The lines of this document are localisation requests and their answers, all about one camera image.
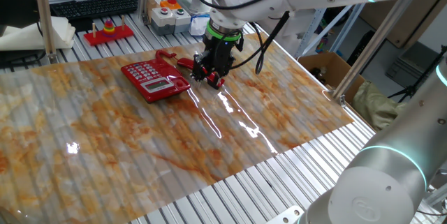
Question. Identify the brown cardboard box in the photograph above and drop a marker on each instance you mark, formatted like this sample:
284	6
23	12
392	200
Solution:
335	63

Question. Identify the black computer keyboard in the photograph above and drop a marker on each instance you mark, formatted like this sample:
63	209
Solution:
94	6

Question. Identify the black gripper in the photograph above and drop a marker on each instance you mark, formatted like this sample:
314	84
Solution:
220	54

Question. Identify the white blue plastic bag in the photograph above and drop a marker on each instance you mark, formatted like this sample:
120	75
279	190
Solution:
199	25

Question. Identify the white foam sheet stack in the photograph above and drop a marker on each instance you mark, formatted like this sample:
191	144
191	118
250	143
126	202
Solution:
28	37

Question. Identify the red hanoi tower toy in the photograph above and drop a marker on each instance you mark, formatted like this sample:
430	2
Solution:
108	36

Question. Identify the orange emergency stop button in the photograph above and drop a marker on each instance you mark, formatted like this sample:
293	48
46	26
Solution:
171	4

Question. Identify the black monitor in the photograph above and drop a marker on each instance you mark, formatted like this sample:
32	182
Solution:
17	0

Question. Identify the olive green bag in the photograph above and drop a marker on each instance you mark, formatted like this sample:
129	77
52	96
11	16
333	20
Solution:
373	105

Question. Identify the red telephone base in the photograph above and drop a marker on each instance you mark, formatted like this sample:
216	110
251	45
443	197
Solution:
153	77

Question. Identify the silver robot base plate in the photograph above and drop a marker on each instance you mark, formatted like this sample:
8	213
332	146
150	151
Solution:
286	215

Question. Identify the grey plastic case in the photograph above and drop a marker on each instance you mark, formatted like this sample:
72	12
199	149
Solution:
408	63

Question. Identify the brown wooden board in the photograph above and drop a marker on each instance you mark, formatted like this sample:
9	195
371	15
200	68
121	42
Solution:
401	25

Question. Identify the red telephone handset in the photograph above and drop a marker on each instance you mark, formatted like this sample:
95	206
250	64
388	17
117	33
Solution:
185	63

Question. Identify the grey metal shelf rack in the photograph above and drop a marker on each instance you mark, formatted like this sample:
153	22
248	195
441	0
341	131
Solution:
323	32

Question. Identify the black tripod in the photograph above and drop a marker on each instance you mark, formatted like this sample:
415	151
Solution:
412	89

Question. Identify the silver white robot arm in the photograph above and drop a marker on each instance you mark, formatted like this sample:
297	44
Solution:
384	182

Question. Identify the orange marble patterned mat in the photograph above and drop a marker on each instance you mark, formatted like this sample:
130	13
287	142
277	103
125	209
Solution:
139	147

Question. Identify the grey push button box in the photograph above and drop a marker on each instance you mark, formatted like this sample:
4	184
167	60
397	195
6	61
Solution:
167	21

